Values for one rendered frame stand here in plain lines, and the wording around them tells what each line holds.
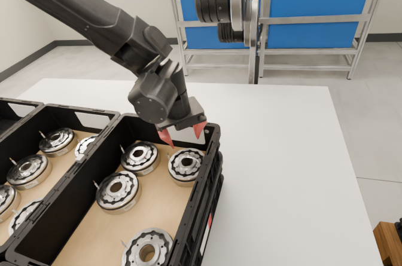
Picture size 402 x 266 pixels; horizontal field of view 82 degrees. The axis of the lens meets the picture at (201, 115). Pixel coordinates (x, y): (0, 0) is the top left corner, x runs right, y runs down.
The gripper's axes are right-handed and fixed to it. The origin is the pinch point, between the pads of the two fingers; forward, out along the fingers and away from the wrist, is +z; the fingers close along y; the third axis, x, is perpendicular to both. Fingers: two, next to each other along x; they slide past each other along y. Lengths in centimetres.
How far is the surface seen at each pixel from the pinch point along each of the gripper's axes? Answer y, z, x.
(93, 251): -26.2, 10.4, -10.7
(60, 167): -34.4, 10.4, 18.0
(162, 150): -5.6, 10.7, 9.5
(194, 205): -4.0, 0.7, -16.2
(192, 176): -1.0, 7.5, -5.2
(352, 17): 174, 36, 96
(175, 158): -3.1, 7.8, 2.5
